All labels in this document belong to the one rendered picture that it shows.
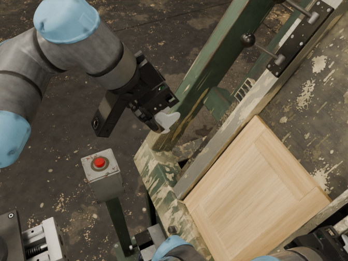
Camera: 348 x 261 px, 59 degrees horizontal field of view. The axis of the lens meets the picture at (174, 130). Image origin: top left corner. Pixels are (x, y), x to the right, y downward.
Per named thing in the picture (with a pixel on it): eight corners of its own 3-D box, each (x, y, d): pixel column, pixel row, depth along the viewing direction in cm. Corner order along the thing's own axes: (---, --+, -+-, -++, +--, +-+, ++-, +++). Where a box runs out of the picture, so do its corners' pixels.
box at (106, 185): (89, 182, 129) (80, 157, 116) (117, 172, 133) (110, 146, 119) (97, 206, 122) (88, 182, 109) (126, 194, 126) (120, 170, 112)
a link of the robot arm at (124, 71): (91, 86, 47) (79, 56, 52) (110, 100, 51) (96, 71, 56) (130, 56, 46) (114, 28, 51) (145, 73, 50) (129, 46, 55)
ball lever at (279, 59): (276, 64, 83) (235, 40, 79) (286, 53, 81) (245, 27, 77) (280, 70, 79) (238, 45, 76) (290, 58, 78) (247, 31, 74)
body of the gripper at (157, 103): (182, 104, 59) (151, 67, 50) (146, 130, 60) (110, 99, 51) (166, 80, 64) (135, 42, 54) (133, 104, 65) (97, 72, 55)
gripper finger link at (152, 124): (168, 134, 63) (146, 114, 56) (161, 139, 63) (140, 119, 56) (159, 118, 66) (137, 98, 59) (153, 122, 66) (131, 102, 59)
